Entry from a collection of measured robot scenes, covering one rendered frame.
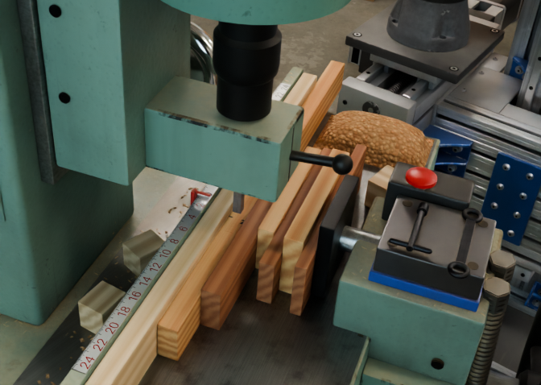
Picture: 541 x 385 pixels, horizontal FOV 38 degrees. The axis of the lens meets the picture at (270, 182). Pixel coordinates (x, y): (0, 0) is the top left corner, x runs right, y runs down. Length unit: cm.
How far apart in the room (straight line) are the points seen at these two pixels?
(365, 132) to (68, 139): 39
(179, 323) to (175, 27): 28
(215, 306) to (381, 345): 16
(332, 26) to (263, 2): 279
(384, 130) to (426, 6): 48
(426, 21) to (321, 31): 191
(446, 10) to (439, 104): 17
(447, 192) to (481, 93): 78
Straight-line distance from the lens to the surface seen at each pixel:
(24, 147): 76
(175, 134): 74
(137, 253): 93
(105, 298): 88
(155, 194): 107
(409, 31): 144
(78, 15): 68
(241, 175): 73
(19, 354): 89
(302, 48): 318
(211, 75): 87
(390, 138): 98
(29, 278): 85
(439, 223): 75
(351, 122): 99
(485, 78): 159
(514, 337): 180
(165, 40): 75
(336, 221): 74
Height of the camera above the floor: 146
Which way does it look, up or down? 37 degrees down
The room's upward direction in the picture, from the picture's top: 5 degrees clockwise
